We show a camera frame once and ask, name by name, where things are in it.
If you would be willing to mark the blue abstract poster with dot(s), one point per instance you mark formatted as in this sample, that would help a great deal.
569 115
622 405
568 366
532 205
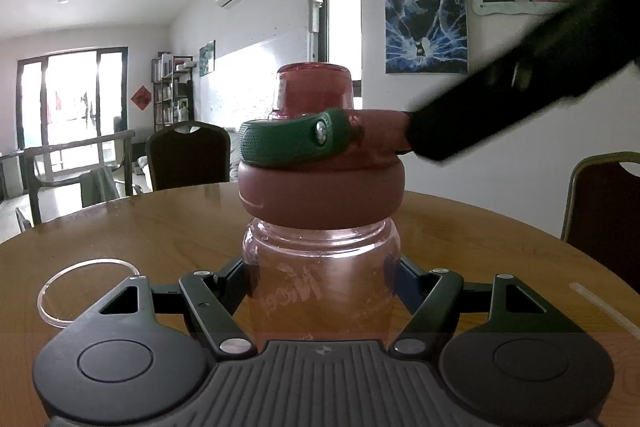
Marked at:
426 37

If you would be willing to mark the dark banquet chair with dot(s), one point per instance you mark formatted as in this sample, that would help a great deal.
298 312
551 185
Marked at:
188 154

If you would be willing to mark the gold framed chair right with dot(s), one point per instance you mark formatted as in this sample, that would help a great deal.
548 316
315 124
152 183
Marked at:
601 216

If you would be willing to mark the dark bookshelf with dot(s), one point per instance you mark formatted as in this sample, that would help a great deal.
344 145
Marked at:
172 89

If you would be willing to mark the small framed wall picture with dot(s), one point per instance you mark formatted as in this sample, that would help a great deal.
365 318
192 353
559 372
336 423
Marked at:
206 58

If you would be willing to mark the white strip on table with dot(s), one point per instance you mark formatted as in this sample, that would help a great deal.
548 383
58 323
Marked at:
619 318

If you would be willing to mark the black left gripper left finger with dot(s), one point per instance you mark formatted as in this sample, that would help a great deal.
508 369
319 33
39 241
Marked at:
207 301

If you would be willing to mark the wooden armchair with cloth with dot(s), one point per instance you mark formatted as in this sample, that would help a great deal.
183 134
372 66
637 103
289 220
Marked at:
34 183

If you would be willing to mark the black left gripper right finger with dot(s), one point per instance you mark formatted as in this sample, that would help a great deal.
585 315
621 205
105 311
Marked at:
435 299

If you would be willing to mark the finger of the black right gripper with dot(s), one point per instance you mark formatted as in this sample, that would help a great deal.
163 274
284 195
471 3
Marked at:
516 86

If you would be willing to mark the clear glass bowl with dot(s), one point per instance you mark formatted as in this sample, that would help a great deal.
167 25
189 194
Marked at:
68 292

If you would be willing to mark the clear pink water bottle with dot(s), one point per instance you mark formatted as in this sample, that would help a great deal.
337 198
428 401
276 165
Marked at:
320 284

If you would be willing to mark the red diamond wall decoration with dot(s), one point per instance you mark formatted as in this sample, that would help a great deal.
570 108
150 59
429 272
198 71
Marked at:
142 98

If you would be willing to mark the pink green bottle cap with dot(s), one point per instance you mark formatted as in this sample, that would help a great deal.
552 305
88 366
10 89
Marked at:
318 163

